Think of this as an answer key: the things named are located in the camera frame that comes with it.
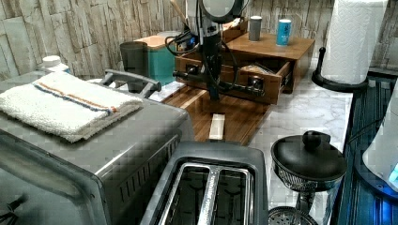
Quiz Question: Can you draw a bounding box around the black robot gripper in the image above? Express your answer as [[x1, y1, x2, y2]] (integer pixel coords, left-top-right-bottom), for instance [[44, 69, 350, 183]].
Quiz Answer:
[[202, 33, 222, 100]]

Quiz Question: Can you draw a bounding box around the wooden drawer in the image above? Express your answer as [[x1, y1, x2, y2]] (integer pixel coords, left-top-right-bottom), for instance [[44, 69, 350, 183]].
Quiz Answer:
[[174, 51, 295, 106]]

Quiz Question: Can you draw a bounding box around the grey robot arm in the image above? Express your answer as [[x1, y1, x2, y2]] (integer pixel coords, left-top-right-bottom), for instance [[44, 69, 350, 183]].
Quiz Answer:
[[185, 0, 247, 100]]

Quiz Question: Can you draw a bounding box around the plastic packet in drawer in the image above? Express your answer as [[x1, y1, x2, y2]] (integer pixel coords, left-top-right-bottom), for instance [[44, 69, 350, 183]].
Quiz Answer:
[[241, 65, 273, 74]]

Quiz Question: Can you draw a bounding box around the wooden drawer cabinet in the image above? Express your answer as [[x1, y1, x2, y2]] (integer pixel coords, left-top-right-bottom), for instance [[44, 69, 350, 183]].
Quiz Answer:
[[227, 33, 315, 94]]

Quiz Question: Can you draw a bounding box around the wooden cutting board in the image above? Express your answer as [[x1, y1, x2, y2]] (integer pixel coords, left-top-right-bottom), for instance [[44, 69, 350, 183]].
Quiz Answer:
[[162, 86, 269, 145]]

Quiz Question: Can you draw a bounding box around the small wooden organizer tray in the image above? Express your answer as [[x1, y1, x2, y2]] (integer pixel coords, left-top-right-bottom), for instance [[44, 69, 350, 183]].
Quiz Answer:
[[222, 18, 248, 43]]

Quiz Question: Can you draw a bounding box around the teal canister with wooden lid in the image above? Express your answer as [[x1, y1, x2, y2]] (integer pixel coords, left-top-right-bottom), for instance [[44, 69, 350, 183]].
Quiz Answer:
[[138, 36, 175, 85]]

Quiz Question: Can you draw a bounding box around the glass jar with white lid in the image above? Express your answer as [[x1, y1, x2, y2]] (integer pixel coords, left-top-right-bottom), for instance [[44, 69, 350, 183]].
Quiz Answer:
[[157, 31, 182, 38]]

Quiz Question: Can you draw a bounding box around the grey cylindrical shaker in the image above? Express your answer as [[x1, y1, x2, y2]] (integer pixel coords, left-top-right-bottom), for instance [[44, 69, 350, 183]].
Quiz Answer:
[[249, 16, 262, 41]]

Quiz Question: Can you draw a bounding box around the dark grey plastic cup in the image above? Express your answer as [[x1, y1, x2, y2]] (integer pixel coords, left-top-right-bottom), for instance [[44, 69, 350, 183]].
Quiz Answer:
[[120, 41, 148, 77]]

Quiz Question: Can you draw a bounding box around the blue cylindrical can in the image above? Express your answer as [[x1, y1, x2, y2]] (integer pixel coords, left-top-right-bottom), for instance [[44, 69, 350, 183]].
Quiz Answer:
[[276, 19, 291, 46]]

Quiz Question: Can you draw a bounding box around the black two-slot toaster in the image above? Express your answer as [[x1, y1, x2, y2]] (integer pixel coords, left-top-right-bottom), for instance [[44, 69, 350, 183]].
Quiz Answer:
[[140, 142, 268, 225]]

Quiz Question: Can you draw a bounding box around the black paper towel holder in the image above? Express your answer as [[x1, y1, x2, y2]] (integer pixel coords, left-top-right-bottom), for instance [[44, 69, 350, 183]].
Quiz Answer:
[[312, 47, 368, 93]]

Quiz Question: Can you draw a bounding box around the black lidded french press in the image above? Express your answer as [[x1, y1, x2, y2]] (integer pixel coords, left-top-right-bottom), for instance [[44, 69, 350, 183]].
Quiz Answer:
[[271, 130, 347, 214]]

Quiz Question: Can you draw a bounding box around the white striped folded towel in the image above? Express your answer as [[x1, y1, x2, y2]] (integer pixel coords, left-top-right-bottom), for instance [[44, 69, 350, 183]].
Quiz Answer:
[[1, 72, 143, 143]]

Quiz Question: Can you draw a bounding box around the stainless steel toaster oven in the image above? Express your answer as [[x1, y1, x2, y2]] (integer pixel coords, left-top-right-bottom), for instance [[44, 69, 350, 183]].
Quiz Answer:
[[0, 68, 195, 225]]

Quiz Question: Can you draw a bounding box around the white paper towel roll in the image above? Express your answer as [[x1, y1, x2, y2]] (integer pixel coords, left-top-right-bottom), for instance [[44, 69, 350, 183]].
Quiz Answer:
[[321, 0, 388, 84]]

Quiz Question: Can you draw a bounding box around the round metal mesh filter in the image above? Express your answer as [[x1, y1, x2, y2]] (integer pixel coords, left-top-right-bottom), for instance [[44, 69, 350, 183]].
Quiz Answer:
[[268, 206, 318, 225]]

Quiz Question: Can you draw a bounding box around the white bottle with cap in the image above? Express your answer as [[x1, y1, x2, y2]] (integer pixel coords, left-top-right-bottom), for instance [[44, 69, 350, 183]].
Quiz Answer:
[[39, 55, 70, 73]]

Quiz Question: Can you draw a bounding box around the black dish drying rack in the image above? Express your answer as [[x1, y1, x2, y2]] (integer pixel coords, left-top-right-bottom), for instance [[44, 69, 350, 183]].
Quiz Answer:
[[330, 71, 397, 225]]

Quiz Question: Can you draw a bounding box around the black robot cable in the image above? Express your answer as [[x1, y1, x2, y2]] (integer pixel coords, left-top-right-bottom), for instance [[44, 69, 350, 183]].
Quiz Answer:
[[164, 29, 239, 93]]

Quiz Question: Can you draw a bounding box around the black drawer handle bar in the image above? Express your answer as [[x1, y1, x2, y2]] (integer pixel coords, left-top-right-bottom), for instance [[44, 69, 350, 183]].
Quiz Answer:
[[173, 67, 265, 97]]

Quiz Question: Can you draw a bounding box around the grey toaster oven handle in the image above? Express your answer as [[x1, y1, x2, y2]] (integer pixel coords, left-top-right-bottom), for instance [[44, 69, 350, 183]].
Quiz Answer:
[[99, 69, 161, 98]]

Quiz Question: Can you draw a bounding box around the wooden spoon handle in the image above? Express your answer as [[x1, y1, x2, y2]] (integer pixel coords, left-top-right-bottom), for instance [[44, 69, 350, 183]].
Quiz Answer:
[[170, 0, 188, 26]]

